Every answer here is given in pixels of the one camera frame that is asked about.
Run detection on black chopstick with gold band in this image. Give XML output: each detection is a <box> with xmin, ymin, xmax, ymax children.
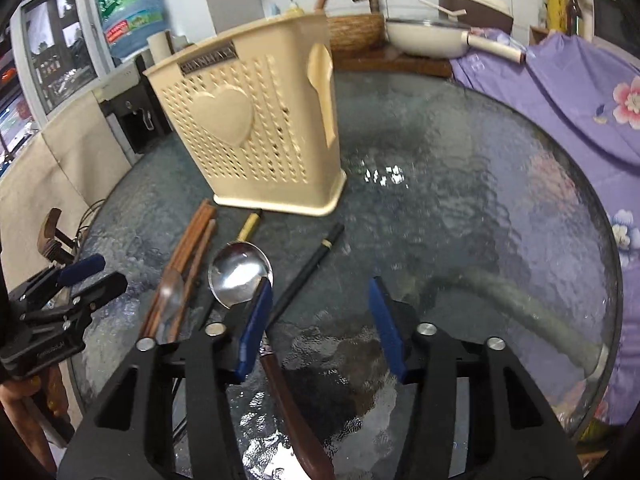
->
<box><xmin>270</xmin><ymin>223</ymin><xmax>346</xmax><ymax>318</ymax></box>
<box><xmin>197</xmin><ymin>209</ymin><xmax>264</xmax><ymax>323</ymax></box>

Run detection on wooden washstand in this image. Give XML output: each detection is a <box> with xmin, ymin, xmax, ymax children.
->
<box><xmin>332</xmin><ymin>45</ymin><xmax>454</xmax><ymax>79</ymax></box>

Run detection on cream pan with glass lid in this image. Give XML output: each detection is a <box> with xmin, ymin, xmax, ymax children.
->
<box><xmin>385</xmin><ymin>17</ymin><xmax>527</xmax><ymax>64</ymax></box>

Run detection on glass door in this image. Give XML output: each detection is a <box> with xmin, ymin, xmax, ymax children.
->
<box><xmin>9</xmin><ymin>0</ymin><xmax>115</xmax><ymax>122</ymax></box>

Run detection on brown and cream rice cooker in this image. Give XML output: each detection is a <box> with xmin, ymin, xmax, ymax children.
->
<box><xmin>437</xmin><ymin>0</ymin><xmax>516</xmax><ymax>36</ymax></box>

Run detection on water dispenser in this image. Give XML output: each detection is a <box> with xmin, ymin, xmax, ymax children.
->
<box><xmin>92</xmin><ymin>55</ymin><xmax>174</xmax><ymax>157</ymax></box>

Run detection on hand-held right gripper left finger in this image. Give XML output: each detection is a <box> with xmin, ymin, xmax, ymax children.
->
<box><xmin>57</xmin><ymin>276</ymin><xmax>275</xmax><ymax>480</ymax></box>

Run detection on blue water jug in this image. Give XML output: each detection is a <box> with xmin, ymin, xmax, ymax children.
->
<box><xmin>95</xmin><ymin>0</ymin><xmax>169</xmax><ymax>59</ymax></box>

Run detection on purple floral cloth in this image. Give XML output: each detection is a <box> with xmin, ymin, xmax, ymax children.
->
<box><xmin>449</xmin><ymin>27</ymin><xmax>640</xmax><ymax>428</ymax></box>

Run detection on person's left forearm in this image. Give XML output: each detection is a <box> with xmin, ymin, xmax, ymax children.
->
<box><xmin>0</xmin><ymin>379</ymin><xmax>57</xmax><ymax>473</ymax></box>

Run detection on dark cables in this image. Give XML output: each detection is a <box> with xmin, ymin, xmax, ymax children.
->
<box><xmin>74</xmin><ymin>199</ymin><xmax>107</xmax><ymax>243</ymax></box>

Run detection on wooden chair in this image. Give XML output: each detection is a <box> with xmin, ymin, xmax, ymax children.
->
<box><xmin>36</xmin><ymin>208</ymin><xmax>78</xmax><ymax>267</ymax></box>

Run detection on brown glass bottle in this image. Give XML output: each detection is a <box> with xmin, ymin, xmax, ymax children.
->
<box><xmin>567</xmin><ymin>0</ymin><xmax>584</xmax><ymax>37</ymax></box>

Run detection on white rice paddle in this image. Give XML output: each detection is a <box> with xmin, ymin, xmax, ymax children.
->
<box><xmin>419</xmin><ymin>0</ymin><xmax>467</xmax><ymax>17</ymax></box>

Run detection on large metal spoon brown handle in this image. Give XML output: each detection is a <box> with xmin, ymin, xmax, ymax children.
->
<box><xmin>207</xmin><ymin>241</ymin><xmax>337</xmax><ymax>480</ymax></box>

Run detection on woven wash basin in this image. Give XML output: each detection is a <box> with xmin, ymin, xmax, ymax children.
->
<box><xmin>327</xmin><ymin>12</ymin><xmax>387</xmax><ymax>53</ymax></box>

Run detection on beige perforated utensil holder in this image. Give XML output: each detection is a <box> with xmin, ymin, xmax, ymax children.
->
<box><xmin>142</xmin><ymin>12</ymin><xmax>348</xmax><ymax>218</ymax></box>

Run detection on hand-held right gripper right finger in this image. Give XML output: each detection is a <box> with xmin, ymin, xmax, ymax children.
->
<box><xmin>368</xmin><ymin>276</ymin><xmax>583</xmax><ymax>480</ymax></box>

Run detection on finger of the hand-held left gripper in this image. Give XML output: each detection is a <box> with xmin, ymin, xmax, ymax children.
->
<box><xmin>20</xmin><ymin>272</ymin><xmax>128</xmax><ymax>328</ymax></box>
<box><xmin>7</xmin><ymin>254</ymin><xmax>107</xmax><ymax>311</ymax></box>

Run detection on small spoon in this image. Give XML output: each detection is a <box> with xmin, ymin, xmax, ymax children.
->
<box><xmin>156</xmin><ymin>267</ymin><xmax>187</xmax><ymax>328</ymax></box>

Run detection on beige cloth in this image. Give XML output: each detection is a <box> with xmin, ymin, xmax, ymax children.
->
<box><xmin>0</xmin><ymin>89</ymin><xmax>137</xmax><ymax>286</ymax></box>

